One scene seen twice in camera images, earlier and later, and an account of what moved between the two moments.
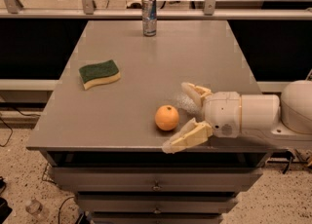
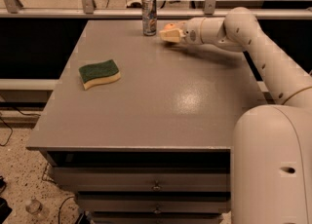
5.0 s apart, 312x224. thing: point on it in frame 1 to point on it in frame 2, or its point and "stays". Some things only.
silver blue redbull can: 149,16 stays
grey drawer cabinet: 103,142 stays
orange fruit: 167,117 to 171,26
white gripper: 222,112 to 192,31
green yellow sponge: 98,72 stays
